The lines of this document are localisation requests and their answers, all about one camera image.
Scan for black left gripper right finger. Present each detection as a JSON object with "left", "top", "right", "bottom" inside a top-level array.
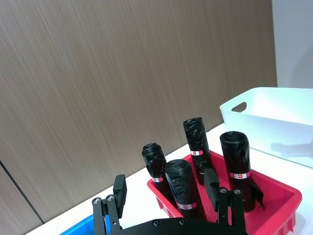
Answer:
[{"left": 204, "top": 168, "right": 246, "bottom": 231}]

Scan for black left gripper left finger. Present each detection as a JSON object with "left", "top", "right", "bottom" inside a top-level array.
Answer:
[{"left": 92, "top": 174, "right": 128, "bottom": 235}]

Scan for black garbage bag roll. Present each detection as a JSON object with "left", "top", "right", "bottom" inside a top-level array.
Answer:
[
  {"left": 141, "top": 142, "right": 177, "bottom": 205},
  {"left": 164, "top": 159, "right": 209, "bottom": 221},
  {"left": 219, "top": 131, "right": 265, "bottom": 213},
  {"left": 183, "top": 117, "right": 216, "bottom": 186}
]

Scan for blue plastic bin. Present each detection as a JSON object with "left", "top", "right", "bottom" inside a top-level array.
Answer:
[{"left": 59, "top": 214, "right": 108, "bottom": 235}]

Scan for red plastic bin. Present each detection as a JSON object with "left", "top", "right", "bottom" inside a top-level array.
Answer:
[{"left": 146, "top": 149, "right": 303, "bottom": 235}]

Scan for white plastic bin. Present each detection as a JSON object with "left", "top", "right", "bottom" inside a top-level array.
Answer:
[{"left": 219, "top": 87, "right": 313, "bottom": 169}]

